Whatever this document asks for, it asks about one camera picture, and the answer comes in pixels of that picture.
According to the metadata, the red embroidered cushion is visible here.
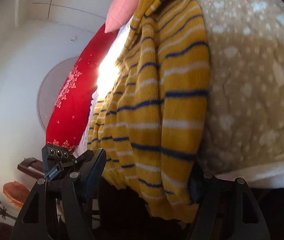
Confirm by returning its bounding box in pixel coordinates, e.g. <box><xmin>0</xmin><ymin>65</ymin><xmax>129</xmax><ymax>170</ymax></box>
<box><xmin>45</xmin><ymin>22</ymin><xmax>119</xmax><ymax>152</ymax></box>

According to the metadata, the orange wall sticker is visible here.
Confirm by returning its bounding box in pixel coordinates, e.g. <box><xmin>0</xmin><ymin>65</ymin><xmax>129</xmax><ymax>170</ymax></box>
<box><xmin>3</xmin><ymin>182</ymin><xmax>30</xmax><ymax>209</ymax></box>

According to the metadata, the yellow striped knit sweater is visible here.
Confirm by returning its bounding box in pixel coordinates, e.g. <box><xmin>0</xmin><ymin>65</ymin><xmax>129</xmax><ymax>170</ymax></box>
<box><xmin>86</xmin><ymin>0</ymin><xmax>210</xmax><ymax>224</ymax></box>

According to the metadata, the pink pillow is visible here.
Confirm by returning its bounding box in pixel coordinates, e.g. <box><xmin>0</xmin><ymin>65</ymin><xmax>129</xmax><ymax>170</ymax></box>
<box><xmin>104</xmin><ymin>0</ymin><xmax>153</xmax><ymax>33</ymax></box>

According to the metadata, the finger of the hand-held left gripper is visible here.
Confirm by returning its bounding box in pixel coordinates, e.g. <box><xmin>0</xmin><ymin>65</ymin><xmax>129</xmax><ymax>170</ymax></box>
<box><xmin>70</xmin><ymin>150</ymin><xmax>94</xmax><ymax>171</ymax></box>

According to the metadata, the round grey wall panel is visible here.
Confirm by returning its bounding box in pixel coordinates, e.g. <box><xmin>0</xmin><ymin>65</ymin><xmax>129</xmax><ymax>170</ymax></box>
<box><xmin>37</xmin><ymin>57</ymin><xmax>83</xmax><ymax>132</ymax></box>

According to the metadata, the dark wooden chair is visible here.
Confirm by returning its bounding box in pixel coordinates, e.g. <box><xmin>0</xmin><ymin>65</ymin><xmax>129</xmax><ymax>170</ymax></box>
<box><xmin>17</xmin><ymin>157</ymin><xmax>45</xmax><ymax>179</ymax></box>

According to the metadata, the tan spotted fleece blanket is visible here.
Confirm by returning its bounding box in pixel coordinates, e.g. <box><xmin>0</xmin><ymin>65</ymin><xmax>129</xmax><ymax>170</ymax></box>
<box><xmin>187</xmin><ymin>0</ymin><xmax>284</xmax><ymax>189</ymax></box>

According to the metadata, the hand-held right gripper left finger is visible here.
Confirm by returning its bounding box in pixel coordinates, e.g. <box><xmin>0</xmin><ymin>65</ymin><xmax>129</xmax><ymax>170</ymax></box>
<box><xmin>10</xmin><ymin>148</ymin><xmax>107</xmax><ymax>240</ymax></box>

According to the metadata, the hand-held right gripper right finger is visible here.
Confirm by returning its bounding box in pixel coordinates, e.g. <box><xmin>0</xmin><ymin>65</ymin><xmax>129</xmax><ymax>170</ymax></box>
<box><xmin>189</xmin><ymin>171</ymin><xmax>271</xmax><ymax>240</ymax></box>

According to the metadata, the brown branch wall sticker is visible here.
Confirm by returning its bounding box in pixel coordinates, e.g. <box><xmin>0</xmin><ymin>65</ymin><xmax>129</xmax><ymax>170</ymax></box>
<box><xmin>0</xmin><ymin>194</ymin><xmax>18</xmax><ymax>222</ymax></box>

